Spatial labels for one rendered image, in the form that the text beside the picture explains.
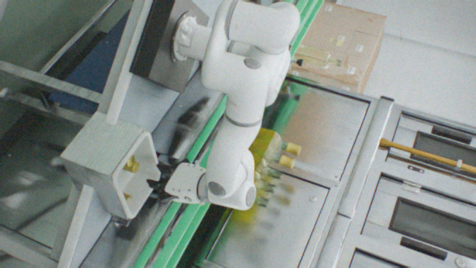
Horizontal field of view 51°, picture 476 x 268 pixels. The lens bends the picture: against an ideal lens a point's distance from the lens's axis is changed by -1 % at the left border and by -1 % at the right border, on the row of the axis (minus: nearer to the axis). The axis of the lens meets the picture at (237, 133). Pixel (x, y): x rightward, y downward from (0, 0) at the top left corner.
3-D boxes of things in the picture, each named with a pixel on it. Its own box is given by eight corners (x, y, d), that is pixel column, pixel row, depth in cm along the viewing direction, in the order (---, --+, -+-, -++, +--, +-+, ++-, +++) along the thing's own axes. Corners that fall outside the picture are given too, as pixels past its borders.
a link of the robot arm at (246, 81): (274, 88, 120) (214, 72, 122) (292, 6, 106) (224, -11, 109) (257, 128, 107) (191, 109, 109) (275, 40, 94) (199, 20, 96)
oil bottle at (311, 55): (280, 57, 219) (338, 72, 211) (279, 48, 214) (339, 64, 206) (285, 47, 221) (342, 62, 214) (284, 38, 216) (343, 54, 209)
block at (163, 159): (159, 179, 157) (179, 186, 155) (154, 161, 150) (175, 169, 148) (165, 170, 159) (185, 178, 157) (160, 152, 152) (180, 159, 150)
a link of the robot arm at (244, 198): (237, 167, 116) (256, 145, 123) (199, 159, 121) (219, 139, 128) (246, 218, 123) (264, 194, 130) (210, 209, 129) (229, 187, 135)
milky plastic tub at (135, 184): (105, 212, 145) (132, 222, 142) (84, 166, 127) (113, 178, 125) (137, 166, 154) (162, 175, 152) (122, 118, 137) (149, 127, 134)
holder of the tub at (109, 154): (109, 220, 149) (132, 229, 147) (83, 166, 128) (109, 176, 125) (139, 176, 158) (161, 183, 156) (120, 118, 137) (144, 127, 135)
